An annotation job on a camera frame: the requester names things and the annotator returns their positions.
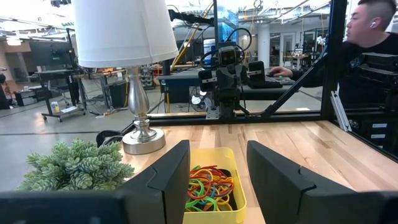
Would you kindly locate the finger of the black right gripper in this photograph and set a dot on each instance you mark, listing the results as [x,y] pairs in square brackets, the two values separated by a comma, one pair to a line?
[207,81]
[257,74]

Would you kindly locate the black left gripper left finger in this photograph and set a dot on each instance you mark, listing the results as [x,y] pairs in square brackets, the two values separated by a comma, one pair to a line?
[168,193]

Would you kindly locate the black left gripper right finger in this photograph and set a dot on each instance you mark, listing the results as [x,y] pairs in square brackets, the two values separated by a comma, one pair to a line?
[280,193]

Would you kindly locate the green rubber band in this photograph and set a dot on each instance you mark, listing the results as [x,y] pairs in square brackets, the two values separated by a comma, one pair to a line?
[194,203]

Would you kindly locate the red rubber band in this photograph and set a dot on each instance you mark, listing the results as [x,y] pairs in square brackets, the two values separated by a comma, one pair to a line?
[205,168]

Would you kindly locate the blue rubber band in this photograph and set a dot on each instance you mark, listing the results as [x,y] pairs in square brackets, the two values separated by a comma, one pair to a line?
[213,194]

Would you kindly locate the large black rubber band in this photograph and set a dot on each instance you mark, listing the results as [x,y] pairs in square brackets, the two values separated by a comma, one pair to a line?
[231,186]

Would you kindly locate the yellow rubber band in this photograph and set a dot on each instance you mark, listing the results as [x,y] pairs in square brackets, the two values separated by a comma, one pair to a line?
[224,202]

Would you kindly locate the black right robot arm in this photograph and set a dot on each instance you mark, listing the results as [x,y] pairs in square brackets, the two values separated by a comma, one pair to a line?
[228,102]

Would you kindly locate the yellow translucent plastic bin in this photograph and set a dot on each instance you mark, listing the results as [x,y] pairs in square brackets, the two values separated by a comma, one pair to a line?
[211,155]

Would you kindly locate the black waste bin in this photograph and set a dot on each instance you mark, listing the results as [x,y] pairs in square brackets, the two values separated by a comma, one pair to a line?
[118,93]

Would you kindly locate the black backlit keyboard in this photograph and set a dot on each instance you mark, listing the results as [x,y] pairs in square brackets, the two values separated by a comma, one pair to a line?
[273,83]

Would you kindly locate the person's hand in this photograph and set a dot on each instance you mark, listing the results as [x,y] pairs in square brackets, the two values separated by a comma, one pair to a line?
[281,72]

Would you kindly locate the black boom tube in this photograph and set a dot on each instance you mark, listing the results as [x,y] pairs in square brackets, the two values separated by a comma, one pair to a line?
[186,17]

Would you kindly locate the green artificial succulent plant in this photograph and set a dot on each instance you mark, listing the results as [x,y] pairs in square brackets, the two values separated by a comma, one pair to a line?
[77,165]

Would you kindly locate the white shade silver table lamp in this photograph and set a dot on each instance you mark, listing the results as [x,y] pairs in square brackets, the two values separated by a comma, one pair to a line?
[124,31]

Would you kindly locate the person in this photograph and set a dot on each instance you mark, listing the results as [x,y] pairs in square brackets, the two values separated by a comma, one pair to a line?
[367,56]

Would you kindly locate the black equipment box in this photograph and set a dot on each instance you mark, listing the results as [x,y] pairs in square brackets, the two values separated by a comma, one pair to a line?
[379,133]

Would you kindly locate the white earbud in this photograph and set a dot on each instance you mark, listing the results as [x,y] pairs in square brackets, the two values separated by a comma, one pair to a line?
[373,25]

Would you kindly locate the black rolling table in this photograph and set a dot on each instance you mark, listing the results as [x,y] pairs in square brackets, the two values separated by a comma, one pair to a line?
[59,73]

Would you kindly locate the black monitor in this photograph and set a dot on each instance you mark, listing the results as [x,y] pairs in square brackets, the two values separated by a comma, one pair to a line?
[51,53]

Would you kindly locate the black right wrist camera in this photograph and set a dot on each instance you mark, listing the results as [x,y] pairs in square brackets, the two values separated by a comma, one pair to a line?
[228,56]

